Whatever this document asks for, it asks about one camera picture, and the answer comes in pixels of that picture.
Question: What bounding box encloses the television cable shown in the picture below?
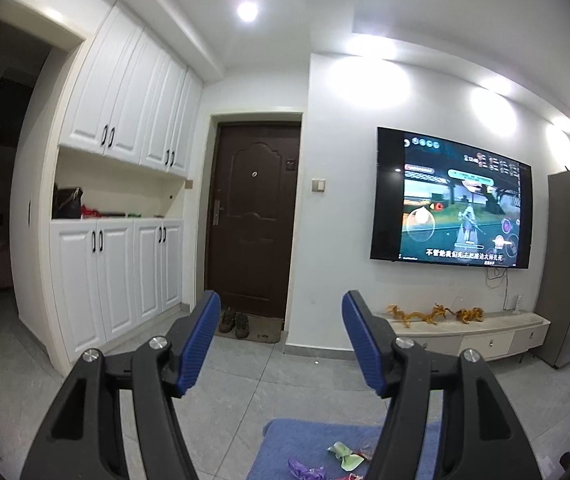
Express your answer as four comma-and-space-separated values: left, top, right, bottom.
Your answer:
485, 265, 511, 311

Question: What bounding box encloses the green wrapper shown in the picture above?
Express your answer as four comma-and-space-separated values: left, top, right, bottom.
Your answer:
327, 441, 363, 472

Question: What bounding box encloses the purple wrapper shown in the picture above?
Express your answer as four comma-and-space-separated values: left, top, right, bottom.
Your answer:
287, 457, 328, 480

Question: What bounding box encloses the small golden dragon figurine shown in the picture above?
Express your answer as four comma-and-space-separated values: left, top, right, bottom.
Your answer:
427, 304, 458, 326

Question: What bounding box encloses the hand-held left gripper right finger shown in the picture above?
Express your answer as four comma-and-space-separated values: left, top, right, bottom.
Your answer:
341, 290, 536, 480

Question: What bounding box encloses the long golden dragon figurine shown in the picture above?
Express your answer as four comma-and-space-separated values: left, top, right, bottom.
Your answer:
386, 304, 433, 326

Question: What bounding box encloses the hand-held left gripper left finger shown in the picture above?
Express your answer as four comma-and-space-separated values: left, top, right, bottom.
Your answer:
20, 290, 222, 480

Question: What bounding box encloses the white base cabinet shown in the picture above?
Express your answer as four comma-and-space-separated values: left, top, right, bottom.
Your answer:
47, 217, 185, 366

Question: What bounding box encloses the wall-mounted television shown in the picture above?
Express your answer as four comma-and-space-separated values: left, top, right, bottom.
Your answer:
369, 126, 534, 270

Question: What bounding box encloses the blue fluffy mat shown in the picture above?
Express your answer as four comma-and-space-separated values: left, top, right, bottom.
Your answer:
262, 417, 443, 480

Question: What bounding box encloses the white television cabinet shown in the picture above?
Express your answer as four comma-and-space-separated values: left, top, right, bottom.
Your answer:
367, 310, 551, 361

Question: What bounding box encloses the black handbag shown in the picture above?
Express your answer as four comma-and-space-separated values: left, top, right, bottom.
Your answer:
53, 187, 84, 220

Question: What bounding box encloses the dark brown entrance door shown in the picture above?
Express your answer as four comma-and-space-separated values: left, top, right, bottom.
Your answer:
205, 122, 302, 321

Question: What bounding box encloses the white wall cabinet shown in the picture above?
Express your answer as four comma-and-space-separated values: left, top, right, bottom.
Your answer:
59, 2, 203, 178

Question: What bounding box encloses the brown door mat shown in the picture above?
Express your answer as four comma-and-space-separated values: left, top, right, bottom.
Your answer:
215, 312, 286, 343

